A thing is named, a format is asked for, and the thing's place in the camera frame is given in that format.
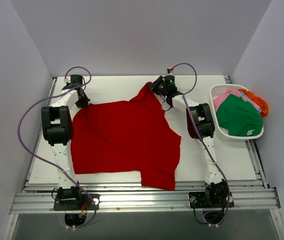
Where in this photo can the white laundry basket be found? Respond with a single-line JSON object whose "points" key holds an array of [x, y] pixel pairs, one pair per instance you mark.
{"points": [[222, 133]]}

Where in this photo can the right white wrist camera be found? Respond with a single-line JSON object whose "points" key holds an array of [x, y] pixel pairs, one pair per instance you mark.
{"points": [[170, 72]]}

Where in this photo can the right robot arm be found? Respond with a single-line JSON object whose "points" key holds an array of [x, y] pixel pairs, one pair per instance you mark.
{"points": [[201, 127]]}

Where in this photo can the aluminium rail frame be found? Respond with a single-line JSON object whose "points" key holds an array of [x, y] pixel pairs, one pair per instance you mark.
{"points": [[122, 191]]}

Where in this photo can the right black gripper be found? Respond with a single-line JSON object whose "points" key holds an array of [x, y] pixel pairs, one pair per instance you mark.
{"points": [[155, 85]]}

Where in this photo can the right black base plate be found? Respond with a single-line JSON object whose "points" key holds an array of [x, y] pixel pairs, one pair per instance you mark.
{"points": [[200, 200]]}

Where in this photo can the pink t-shirt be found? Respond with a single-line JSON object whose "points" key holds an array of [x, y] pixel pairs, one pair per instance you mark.
{"points": [[221, 98]]}

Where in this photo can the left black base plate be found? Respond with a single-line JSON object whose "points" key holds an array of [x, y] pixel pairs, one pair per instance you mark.
{"points": [[74, 204]]}

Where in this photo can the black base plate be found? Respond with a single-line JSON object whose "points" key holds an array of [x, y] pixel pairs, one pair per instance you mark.
{"points": [[74, 204], [200, 200]]}

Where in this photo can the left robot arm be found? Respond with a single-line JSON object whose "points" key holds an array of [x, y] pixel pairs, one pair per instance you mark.
{"points": [[58, 131]]}

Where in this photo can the red t-shirt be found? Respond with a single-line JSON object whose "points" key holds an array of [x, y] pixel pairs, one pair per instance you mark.
{"points": [[126, 136]]}

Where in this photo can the orange t-shirt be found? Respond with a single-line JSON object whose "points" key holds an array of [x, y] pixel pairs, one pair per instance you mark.
{"points": [[261, 102]]}

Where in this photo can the green t-shirt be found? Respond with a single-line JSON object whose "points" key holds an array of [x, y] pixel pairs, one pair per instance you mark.
{"points": [[240, 118]]}

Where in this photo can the light blue t-shirt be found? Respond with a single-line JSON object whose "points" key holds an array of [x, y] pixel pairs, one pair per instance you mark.
{"points": [[247, 99]]}

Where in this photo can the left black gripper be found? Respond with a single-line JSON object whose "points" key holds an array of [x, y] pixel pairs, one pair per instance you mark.
{"points": [[83, 100]]}

